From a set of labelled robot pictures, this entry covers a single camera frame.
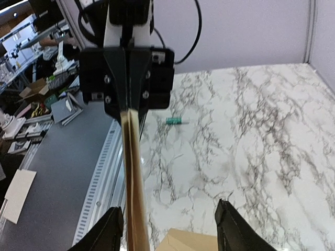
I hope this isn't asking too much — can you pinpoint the cream letter paper sheet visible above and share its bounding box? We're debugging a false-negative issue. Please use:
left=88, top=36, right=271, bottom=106
left=120, top=109, right=150, bottom=250

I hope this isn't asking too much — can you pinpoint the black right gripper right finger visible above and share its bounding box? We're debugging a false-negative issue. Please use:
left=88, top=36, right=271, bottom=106
left=215, top=199, right=275, bottom=251

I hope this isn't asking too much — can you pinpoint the white paper sheet on floor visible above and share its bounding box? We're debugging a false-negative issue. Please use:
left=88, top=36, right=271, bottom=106
left=4, top=169, right=37, bottom=224

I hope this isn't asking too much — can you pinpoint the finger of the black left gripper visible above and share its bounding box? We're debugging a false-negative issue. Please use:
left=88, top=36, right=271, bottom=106
left=128, top=48, right=152, bottom=111
left=103, top=48, right=128, bottom=118

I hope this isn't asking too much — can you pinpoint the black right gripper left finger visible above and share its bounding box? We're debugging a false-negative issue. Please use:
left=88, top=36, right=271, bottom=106
left=69, top=207, right=124, bottom=251

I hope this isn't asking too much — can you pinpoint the left aluminium frame post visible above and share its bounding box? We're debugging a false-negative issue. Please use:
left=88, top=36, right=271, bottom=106
left=56, top=0, right=85, bottom=50

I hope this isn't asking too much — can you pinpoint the brown kraft paper envelope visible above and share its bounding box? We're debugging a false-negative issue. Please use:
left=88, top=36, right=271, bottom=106
left=156, top=229, right=218, bottom=251

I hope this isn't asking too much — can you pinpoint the standing person background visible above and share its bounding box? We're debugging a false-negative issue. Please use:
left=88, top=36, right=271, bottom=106
left=39, top=35, right=81, bottom=61

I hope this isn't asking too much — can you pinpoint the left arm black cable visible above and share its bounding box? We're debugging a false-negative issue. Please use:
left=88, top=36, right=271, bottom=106
left=151, top=0, right=204, bottom=65

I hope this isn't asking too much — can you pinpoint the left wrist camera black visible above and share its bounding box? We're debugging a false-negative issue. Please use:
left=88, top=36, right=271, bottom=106
left=109, top=0, right=150, bottom=26

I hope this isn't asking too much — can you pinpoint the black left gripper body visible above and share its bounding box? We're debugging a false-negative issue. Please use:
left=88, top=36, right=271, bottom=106
left=79, top=47, right=175, bottom=118

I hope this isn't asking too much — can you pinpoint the grey panel stack on floor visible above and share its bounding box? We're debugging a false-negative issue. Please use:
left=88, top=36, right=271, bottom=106
left=51, top=93, right=83, bottom=126

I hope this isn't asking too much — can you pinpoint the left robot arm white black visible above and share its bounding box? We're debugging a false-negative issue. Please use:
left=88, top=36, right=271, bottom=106
left=79, top=1, right=175, bottom=119

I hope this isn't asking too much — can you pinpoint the right aluminium frame post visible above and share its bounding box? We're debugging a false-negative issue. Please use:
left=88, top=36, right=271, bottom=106
left=302, top=0, right=335, bottom=87

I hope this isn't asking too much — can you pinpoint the aluminium table front rail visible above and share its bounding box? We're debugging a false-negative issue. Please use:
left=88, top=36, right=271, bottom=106
left=72, top=120, right=126, bottom=245

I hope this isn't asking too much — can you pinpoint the cardboard box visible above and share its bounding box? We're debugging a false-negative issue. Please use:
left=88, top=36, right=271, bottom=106
left=19, top=78, right=50, bottom=103

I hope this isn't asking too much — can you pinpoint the white green glue stick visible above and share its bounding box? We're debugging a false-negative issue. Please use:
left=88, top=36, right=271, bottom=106
left=165, top=117, right=190, bottom=125

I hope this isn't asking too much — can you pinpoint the aluminium frame post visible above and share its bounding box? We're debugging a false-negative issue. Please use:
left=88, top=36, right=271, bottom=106
left=56, top=0, right=85, bottom=50
left=302, top=0, right=335, bottom=87

